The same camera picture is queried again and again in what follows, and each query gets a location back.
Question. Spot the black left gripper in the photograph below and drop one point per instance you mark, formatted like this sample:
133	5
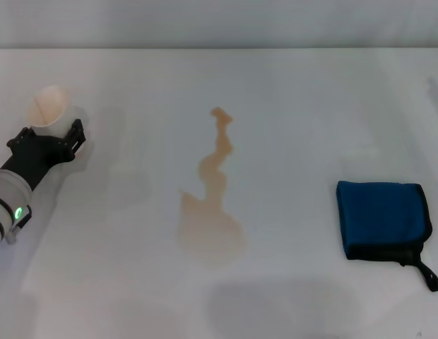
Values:
39	152

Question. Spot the white paper cup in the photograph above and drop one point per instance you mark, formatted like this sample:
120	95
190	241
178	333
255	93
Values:
49	106

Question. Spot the blue rag with black trim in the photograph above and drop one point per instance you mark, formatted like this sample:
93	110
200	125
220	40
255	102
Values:
378	215

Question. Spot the brown water stain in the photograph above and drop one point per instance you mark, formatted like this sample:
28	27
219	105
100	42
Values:
210	219

